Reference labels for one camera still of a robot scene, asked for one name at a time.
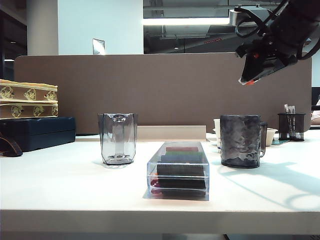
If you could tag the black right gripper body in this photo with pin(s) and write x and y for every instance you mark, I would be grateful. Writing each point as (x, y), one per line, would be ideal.
(280, 45)

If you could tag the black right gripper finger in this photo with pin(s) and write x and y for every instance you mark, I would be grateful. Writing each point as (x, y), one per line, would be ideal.
(250, 70)
(268, 68)

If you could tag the red plastic letter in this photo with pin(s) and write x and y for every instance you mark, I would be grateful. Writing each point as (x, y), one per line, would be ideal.
(251, 83)

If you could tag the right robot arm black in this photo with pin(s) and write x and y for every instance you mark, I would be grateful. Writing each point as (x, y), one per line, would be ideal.
(305, 15)

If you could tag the white paper cup blue print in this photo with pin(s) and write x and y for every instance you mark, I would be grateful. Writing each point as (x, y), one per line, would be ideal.
(217, 135)

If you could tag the teal letter packaging card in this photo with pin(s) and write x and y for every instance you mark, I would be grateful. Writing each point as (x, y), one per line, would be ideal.
(281, 142)

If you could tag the clear plastic pen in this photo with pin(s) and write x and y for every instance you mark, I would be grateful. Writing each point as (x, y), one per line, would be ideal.
(286, 109)
(291, 110)

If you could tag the person in pink shirt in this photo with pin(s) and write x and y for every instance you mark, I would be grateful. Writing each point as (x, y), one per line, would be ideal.
(318, 105)

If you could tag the black mesh pen holder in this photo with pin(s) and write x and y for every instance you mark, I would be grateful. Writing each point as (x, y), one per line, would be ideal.
(296, 127)

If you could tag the grey translucent textured mug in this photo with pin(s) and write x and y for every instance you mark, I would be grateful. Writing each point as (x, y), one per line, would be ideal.
(240, 142)

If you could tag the black pendant ceiling lamp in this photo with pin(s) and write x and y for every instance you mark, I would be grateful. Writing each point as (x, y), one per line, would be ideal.
(176, 47)

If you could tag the white ceiling strip light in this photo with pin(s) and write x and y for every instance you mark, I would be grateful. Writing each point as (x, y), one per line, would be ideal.
(187, 21)

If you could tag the brown desk partition panel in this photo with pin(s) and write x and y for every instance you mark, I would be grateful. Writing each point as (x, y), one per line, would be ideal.
(162, 90)

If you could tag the stack of coloured sheets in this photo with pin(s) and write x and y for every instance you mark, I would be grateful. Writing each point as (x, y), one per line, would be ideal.
(180, 170)

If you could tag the clear plastic rectangular box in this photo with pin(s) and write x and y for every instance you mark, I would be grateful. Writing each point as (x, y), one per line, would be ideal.
(178, 172)

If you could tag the clear faceted glass tumbler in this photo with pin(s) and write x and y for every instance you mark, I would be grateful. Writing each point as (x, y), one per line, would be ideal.
(117, 140)

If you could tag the dark blue hard case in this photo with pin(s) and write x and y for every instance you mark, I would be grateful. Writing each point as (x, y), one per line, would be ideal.
(40, 133)

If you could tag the brown gold patterned box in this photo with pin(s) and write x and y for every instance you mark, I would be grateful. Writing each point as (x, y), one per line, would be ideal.
(27, 111)
(27, 91)

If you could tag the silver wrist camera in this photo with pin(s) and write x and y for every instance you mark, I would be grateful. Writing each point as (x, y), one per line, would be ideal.
(237, 16)

